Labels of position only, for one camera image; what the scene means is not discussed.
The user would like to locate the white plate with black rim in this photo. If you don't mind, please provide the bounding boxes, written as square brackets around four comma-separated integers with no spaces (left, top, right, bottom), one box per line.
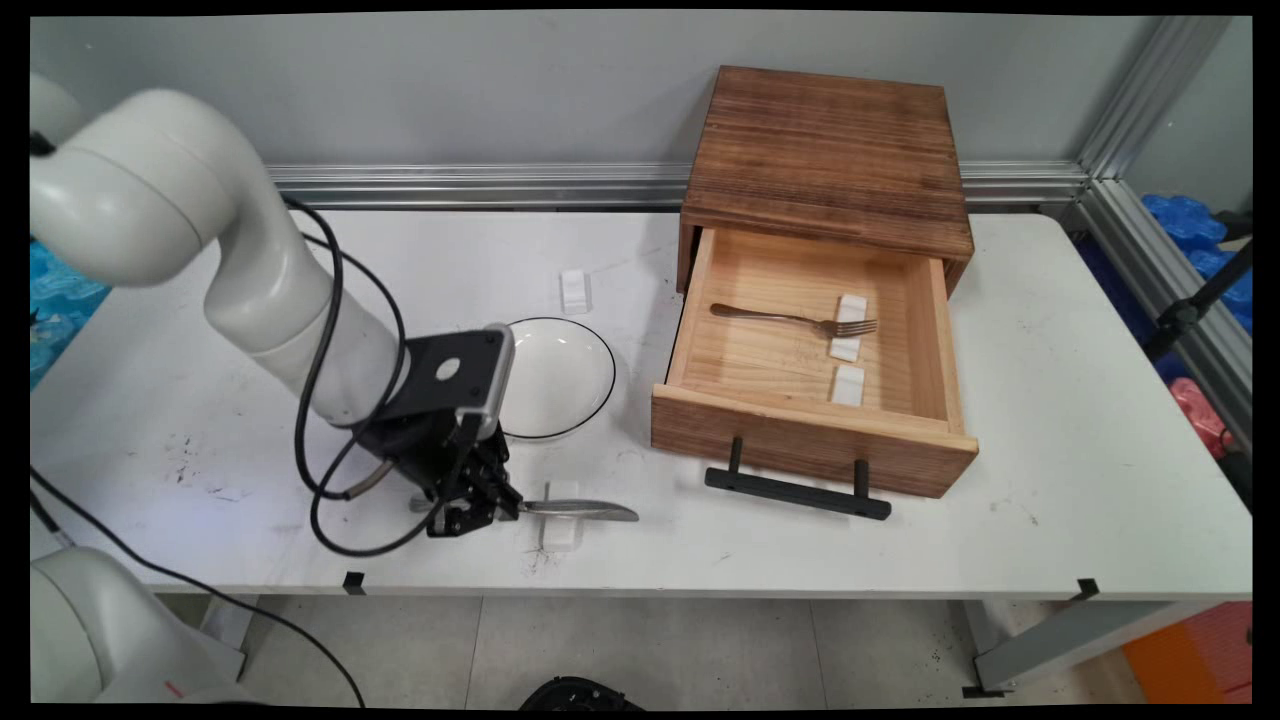
[497,316,618,442]

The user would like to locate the silver table knife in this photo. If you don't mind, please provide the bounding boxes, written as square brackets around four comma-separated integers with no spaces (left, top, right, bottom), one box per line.
[410,496,640,525]

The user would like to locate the light wooden drawer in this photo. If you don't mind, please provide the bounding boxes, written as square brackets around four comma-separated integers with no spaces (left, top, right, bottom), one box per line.
[650,226,980,500]

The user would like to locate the blue plastic sheet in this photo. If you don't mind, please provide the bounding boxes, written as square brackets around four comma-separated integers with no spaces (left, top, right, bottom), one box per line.
[30,238,110,387]

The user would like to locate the dark brown wooden cabinet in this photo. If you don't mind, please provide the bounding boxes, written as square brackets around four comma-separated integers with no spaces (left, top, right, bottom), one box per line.
[676,65,976,297]

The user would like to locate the grey metal table leg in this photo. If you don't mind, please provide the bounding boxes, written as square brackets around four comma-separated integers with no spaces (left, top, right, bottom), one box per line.
[198,595,263,683]
[962,598,1224,700]

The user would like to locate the black device on floor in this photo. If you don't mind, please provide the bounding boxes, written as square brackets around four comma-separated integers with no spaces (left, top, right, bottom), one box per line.
[518,676,644,713]

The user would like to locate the horizontal aluminium frame rail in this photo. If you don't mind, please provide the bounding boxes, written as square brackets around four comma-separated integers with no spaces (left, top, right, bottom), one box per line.
[265,160,1091,214]

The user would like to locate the silver fork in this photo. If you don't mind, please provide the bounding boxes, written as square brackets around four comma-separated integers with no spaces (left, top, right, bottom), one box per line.
[710,302,880,339]

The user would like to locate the black drawer handle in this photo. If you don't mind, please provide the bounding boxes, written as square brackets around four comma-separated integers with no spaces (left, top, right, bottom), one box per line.
[704,436,893,522]

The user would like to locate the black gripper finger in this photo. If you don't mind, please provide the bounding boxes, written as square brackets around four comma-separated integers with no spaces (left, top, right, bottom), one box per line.
[470,458,523,514]
[428,489,499,539]

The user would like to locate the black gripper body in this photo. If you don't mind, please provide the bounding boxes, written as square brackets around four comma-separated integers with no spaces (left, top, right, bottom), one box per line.
[355,405,511,501]

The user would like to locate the upright aluminium frame post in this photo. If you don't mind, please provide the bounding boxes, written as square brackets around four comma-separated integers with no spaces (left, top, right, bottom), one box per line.
[1078,15,1234,182]

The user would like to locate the red plastic bag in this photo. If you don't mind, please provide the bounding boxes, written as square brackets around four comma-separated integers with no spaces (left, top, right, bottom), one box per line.
[1168,377,1234,460]

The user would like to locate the black tripod stand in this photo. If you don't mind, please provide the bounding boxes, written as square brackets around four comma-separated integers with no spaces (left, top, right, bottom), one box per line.
[1143,212,1253,364]

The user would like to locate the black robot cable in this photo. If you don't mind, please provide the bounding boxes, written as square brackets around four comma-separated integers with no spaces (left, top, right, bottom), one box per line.
[30,235,463,707]
[292,197,403,502]

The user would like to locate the blue plastic bag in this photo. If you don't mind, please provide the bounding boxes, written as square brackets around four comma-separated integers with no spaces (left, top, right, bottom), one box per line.
[1142,193,1253,337]

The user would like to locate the slanted aluminium frame rail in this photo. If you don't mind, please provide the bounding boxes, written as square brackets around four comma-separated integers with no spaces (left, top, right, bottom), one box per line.
[1063,178,1253,453]

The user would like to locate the wrist camera with black bracket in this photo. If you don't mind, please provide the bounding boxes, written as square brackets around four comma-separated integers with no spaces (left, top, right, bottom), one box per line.
[385,323,517,442]

